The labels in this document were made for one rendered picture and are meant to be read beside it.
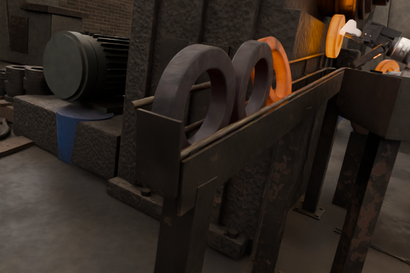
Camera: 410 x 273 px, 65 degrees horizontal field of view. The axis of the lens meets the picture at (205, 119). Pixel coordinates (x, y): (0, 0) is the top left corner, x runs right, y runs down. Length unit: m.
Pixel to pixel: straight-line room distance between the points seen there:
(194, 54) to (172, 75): 0.04
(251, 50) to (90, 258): 0.88
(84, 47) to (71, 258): 1.05
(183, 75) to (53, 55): 1.59
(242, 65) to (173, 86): 0.19
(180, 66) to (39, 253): 0.94
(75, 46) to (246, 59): 1.35
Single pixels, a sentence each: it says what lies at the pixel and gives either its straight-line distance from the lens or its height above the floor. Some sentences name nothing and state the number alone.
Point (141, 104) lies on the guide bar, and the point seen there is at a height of 0.64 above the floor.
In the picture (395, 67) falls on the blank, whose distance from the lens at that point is 1.99.
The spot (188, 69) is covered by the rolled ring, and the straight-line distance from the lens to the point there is 0.43.
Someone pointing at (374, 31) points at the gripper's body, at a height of 0.85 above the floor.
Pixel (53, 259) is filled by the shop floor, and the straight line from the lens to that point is 1.22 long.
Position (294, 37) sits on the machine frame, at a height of 0.79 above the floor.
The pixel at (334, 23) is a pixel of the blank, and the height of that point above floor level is 0.86.
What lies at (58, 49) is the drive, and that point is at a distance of 1.95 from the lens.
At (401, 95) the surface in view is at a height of 0.68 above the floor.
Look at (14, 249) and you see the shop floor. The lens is 1.28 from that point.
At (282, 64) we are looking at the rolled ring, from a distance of 0.89.
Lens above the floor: 0.74
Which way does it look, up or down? 13 degrees down
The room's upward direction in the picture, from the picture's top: 9 degrees clockwise
